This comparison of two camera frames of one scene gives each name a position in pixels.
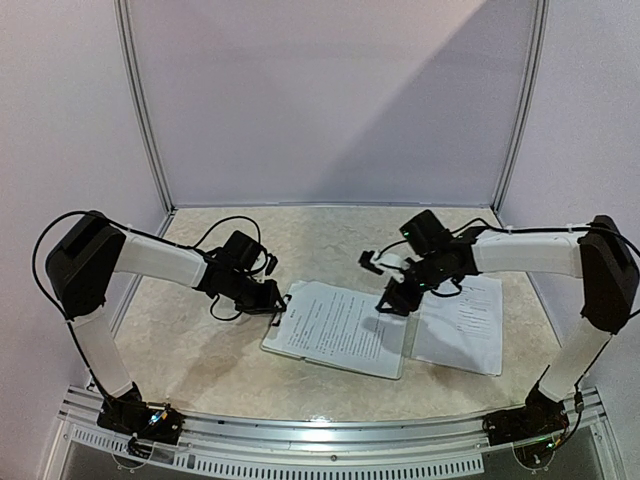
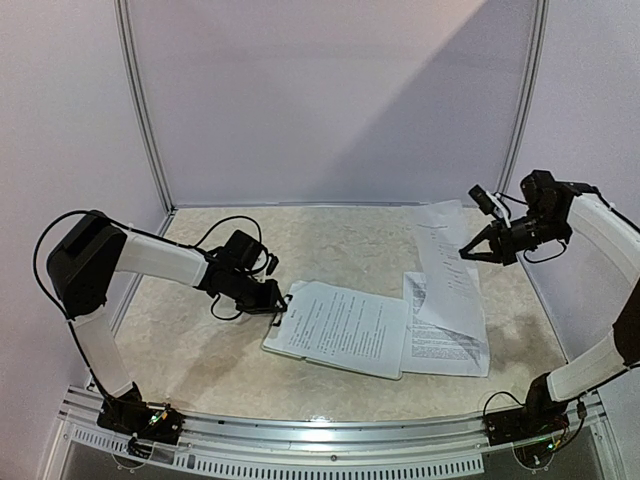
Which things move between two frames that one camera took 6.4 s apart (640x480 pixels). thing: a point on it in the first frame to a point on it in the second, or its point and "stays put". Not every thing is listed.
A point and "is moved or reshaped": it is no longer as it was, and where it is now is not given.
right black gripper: (400, 292) to (498, 240)
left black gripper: (268, 304) stays put
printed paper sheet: (463, 330) is moved or reshaped
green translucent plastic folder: (334, 326) stays put
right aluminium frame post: (528, 107) stays put
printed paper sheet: (335, 325) stays put
